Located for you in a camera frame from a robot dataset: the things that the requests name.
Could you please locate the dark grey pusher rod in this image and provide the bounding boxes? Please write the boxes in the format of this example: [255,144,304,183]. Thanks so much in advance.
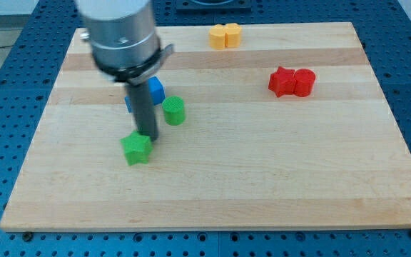
[125,81,158,141]

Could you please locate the green star block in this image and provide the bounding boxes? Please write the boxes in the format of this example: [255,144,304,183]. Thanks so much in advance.
[120,131,153,166]

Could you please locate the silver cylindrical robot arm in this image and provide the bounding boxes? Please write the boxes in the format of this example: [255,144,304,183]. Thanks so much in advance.
[75,0,174,141]

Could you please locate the red star block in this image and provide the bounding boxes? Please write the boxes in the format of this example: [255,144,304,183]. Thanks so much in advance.
[268,66,295,98]

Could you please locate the blue block behind rod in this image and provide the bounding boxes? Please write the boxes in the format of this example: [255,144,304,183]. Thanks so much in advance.
[124,96,132,113]

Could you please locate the green cylinder block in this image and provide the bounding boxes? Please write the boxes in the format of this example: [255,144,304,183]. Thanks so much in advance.
[162,96,186,126]

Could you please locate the blue cube block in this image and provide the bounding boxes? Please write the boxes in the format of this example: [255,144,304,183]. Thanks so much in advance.
[148,76,166,105]

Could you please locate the yellow hexagon block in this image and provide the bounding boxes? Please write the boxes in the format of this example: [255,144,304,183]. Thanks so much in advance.
[225,23,242,48]

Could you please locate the wooden board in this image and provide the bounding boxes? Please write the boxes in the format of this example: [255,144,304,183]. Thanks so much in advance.
[0,22,411,232]

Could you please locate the red cylinder block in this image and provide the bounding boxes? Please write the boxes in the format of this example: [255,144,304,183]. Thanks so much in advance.
[294,69,316,97]

